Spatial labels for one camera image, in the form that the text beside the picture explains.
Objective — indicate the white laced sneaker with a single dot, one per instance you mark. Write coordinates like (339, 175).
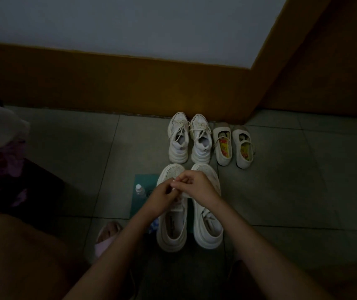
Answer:
(201, 143)
(178, 143)

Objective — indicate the person's left fingers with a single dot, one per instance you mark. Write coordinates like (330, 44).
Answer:
(171, 193)

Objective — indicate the person's right hand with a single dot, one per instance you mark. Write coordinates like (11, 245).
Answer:
(202, 189)

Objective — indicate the small clear bottle white cap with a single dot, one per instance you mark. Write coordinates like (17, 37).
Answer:
(139, 190)

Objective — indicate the blue white packet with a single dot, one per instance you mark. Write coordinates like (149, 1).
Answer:
(154, 226)

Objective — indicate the white chunky slip-on sneaker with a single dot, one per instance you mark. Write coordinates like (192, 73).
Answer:
(172, 228)
(208, 226)

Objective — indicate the person's left hand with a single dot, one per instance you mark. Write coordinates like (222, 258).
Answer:
(158, 199)

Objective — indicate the teal mat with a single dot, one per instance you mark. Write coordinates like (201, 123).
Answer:
(142, 181)

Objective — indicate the purple floral cloth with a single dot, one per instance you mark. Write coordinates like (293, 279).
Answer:
(0, 165)

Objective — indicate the pink slipper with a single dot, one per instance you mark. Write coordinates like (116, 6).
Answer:
(106, 239)

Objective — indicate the person's right fingers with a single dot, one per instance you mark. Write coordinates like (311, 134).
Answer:
(184, 181)

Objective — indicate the person's right forearm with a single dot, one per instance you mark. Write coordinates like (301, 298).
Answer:
(259, 253)

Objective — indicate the white cloth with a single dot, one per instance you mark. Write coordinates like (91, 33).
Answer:
(0, 128)

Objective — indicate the person's left forearm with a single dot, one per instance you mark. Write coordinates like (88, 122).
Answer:
(116, 256)

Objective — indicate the brown wooden door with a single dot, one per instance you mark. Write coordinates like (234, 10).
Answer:
(331, 59)

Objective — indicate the person's left leg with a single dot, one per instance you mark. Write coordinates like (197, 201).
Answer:
(19, 259)

